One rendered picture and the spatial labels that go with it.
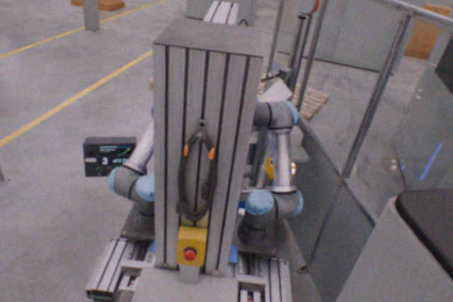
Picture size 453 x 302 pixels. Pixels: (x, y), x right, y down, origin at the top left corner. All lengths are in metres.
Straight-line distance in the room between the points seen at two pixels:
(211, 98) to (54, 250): 2.40
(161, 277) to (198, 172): 0.45
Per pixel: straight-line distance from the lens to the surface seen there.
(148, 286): 1.21
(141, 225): 1.59
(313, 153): 2.55
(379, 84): 1.91
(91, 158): 1.82
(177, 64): 0.76
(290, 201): 1.51
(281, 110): 1.46
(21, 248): 3.09
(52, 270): 2.88
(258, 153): 2.54
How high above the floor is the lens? 2.26
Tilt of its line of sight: 32 degrees down
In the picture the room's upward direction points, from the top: 7 degrees clockwise
